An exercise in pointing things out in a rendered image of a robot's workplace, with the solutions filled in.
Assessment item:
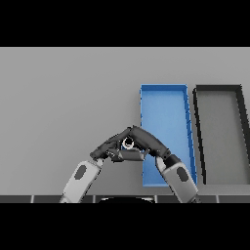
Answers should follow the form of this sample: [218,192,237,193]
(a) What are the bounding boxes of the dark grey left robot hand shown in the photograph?
[89,126,146,163]

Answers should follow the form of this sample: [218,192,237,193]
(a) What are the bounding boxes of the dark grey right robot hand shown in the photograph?
[129,125,182,166]

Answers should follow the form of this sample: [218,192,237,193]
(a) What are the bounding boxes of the blue rectangular bin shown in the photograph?
[139,83,198,188]

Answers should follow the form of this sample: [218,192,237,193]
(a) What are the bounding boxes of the dark grey rectangular bin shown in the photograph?
[191,84,250,186]

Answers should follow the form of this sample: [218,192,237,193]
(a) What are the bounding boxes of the blue pipe with pale ring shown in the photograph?
[121,137,137,151]

